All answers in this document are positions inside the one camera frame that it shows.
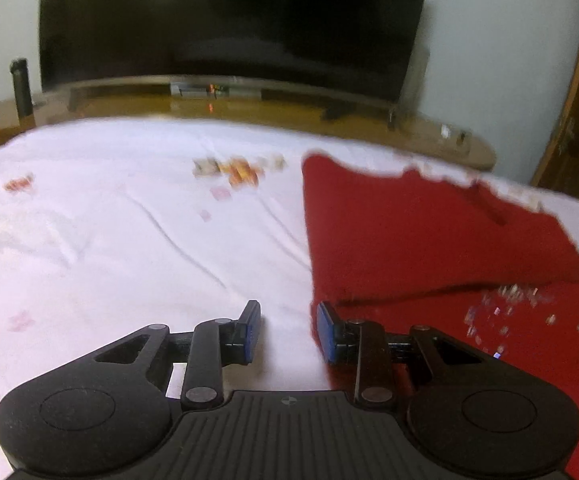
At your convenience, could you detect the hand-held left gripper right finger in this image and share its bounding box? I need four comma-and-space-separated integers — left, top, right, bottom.
316, 301, 490, 409

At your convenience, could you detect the metal door handle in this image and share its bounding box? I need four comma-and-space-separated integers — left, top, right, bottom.
558, 117, 578, 157

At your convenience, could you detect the pink floral bed sheet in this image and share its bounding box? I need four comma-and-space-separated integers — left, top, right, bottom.
0, 117, 579, 480

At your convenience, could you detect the wooden television cabinet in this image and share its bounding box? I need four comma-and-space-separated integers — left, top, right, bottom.
0, 76, 497, 172

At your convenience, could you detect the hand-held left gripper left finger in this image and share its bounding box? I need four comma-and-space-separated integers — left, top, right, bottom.
92, 300, 263, 411

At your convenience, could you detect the black bottle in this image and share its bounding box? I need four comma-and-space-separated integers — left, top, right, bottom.
10, 58, 34, 117

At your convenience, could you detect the black flat television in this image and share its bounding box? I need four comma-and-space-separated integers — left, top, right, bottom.
38, 0, 433, 107

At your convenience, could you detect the red garment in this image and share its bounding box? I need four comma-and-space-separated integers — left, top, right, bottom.
302, 152, 579, 480

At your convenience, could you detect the silver set-top box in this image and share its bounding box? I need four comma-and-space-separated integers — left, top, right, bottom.
170, 80, 263, 100

